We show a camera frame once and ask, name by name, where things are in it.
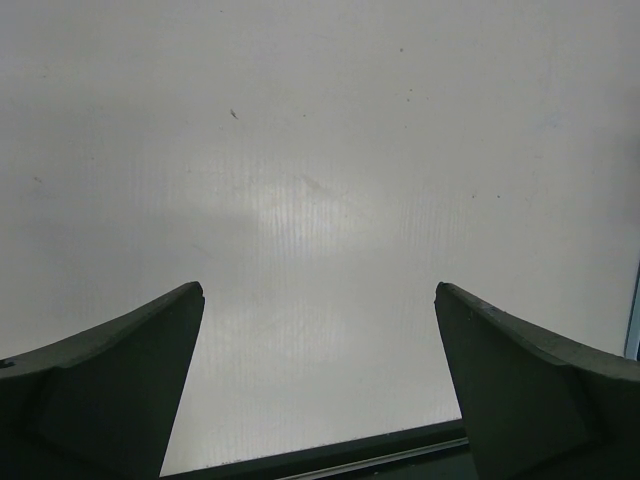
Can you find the black table edge rail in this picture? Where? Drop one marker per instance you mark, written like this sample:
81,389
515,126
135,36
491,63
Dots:
438,451

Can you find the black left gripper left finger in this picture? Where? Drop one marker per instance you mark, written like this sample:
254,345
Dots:
101,404

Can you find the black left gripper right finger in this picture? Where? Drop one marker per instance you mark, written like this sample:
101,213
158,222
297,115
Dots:
535,404

